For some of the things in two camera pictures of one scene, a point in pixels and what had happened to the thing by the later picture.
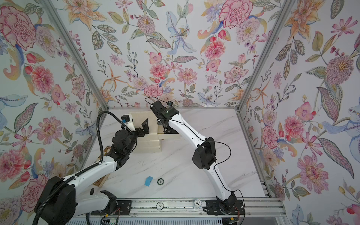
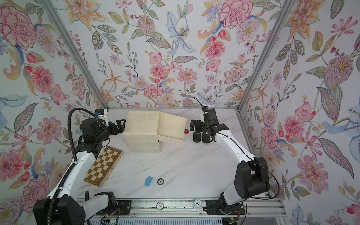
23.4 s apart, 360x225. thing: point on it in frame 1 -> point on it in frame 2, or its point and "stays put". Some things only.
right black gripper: (159, 122) -> (198, 123)
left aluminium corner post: (61, 26) stays put
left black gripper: (146, 130) -> (120, 128)
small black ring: (158, 182) stays put
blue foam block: (148, 180) stays put
